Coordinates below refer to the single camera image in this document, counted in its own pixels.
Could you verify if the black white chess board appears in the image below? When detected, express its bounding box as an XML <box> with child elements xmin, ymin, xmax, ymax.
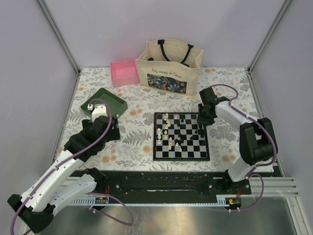
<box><xmin>153</xmin><ymin>112</ymin><xmax>210</xmax><ymax>162</ymax></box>

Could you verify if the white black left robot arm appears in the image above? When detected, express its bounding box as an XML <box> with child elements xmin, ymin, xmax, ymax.
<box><xmin>7</xmin><ymin>98</ymin><xmax>120</xmax><ymax>234</ymax></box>

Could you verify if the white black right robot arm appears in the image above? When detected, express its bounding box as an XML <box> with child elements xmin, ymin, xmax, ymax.
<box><xmin>198</xmin><ymin>101</ymin><xmax>277</xmax><ymax>194</ymax></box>

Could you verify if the black chess piece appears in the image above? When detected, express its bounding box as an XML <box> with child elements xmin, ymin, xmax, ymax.
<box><xmin>198</xmin><ymin>129</ymin><xmax>204</xmax><ymax>138</ymax></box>

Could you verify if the green plastic tray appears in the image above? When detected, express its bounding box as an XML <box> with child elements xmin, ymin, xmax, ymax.
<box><xmin>80</xmin><ymin>88</ymin><xmax>128</xmax><ymax>118</ymax></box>

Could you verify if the beige canvas tote bag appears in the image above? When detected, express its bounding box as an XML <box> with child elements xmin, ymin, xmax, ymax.
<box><xmin>136</xmin><ymin>39</ymin><xmax>203</xmax><ymax>98</ymax></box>

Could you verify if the pink plastic box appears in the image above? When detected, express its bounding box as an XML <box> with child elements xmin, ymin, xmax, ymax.
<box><xmin>110</xmin><ymin>59</ymin><xmax>140</xmax><ymax>87</ymax></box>

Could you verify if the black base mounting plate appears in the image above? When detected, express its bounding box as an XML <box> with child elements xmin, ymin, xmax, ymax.
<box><xmin>106</xmin><ymin>172</ymin><xmax>251</xmax><ymax>195</ymax></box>

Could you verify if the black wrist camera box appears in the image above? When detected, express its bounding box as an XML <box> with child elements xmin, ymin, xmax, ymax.
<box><xmin>199</xmin><ymin>88</ymin><xmax>229</xmax><ymax>105</ymax></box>

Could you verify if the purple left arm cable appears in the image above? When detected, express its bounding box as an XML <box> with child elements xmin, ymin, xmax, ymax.
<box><xmin>11</xmin><ymin>98</ymin><xmax>134</xmax><ymax>235</ymax></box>

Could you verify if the white slotted cable duct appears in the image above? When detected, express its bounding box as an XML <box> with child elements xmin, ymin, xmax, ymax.
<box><xmin>70</xmin><ymin>196</ymin><xmax>109</xmax><ymax>206</ymax></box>

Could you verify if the left aluminium corner post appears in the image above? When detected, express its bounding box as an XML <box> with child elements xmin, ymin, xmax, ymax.
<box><xmin>36</xmin><ymin>0</ymin><xmax>81</xmax><ymax>74</ymax></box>

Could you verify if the aluminium corner post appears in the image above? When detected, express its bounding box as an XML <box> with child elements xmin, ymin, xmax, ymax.
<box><xmin>36</xmin><ymin>0</ymin><xmax>81</xmax><ymax>74</ymax></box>
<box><xmin>247</xmin><ymin>0</ymin><xmax>294</xmax><ymax>73</ymax></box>

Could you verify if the right aluminium corner post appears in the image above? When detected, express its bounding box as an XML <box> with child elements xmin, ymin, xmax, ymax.
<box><xmin>247</xmin><ymin>0</ymin><xmax>294</xmax><ymax>73</ymax></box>

